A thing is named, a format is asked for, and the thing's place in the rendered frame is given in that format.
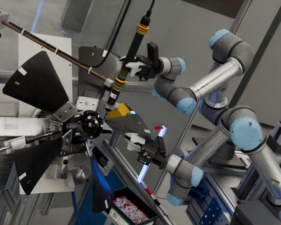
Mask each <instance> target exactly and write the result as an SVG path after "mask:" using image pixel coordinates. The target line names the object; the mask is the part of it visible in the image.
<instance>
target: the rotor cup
mask: <svg viewBox="0 0 281 225"><path fill-rule="evenodd" d="M76 115H79V116H78V117H75V116H76ZM89 122H92V123H93V126H92V127H89V125H88V124H89ZM71 128H72V130H73V131H72V139H71V142H70V144H73V145H77V144H81V143H84V142H85V141H86V140H93V139H96V138H97V137H98V136H99V135H100V134H101V133H102V130H103V120H102V118H101V116H100V115H99V114H98V113H97V112H96V111H93V110H85V111H78V112H77V113H75V114H74V115H73V116H72V117H71V118H69V119H68V120H67V121H66V122H64V123H63V122H61V121H60V123H59V130H60V133H61V135H63V134H65V133H66V132H67V131H68V130H69V129H71ZM75 133H80V134H78V135H76V134H75Z"/></svg>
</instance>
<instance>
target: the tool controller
mask: <svg viewBox="0 0 281 225"><path fill-rule="evenodd" d="M230 225H281V222H280V221H279V220H278V219H277V218H276V217H275V216H274V215H273V214H272V213H271V212H270V211H269V210H268V209H267V208H266V207H265V206H264V205H263V204H262V203H261V202H260V201H259V200H258V199H254V200H251V201H249V202H246V203H243V204H239V205H237V206H236V208H235V210H234V213H233V216H232V219H231V222H230Z"/></svg>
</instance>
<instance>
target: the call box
mask: <svg viewBox="0 0 281 225"><path fill-rule="evenodd" d="M118 105H119V107H118V109H117V110H111V112H109V113H108V114H107V117H106V118H107V119H108V118H115V117H123V116H127V115H128V113H131V111H129V109H128V108H127V107H126V106H125V105H124V104H123V103H118Z"/></svg>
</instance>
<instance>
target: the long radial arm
mask: <svg viewBox="0 0 281 225"><path fill-rule="evenodd" d="M49 120H50V119H49V118H23V117H0V138H14V137H20V136H25V138H31V137H36V136H40V135H43V134H48V133H50V132H49Z"/></svg>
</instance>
